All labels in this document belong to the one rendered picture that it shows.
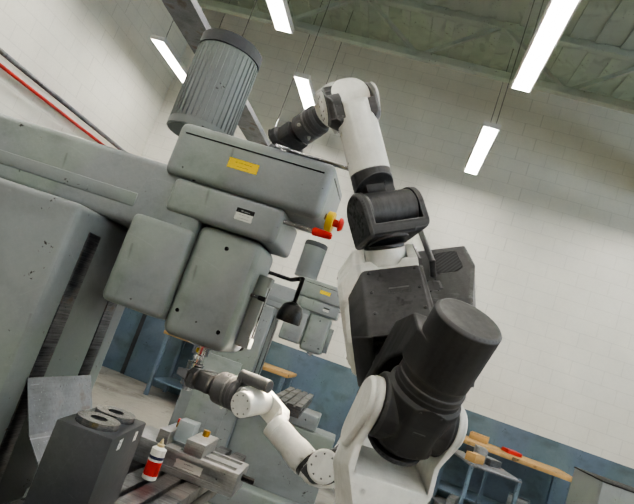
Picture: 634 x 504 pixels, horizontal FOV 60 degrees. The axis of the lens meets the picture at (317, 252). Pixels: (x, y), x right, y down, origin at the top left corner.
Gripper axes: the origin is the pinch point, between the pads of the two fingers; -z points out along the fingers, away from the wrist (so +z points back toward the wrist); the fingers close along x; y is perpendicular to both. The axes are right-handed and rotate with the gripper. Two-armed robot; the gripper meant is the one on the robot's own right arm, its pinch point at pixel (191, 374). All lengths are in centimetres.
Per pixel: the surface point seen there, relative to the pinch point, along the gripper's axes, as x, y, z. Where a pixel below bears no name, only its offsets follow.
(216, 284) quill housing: 9.0, -25.8, 4.6
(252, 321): -2.5, -19.5, 11.8
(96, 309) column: 9.5, -7.8, -36.0
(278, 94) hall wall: -516, -375, -458
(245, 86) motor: 8, -86, -13
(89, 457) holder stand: 42.5, 15.5, 18.1
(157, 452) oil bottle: 3.7, 21.7, 1.1
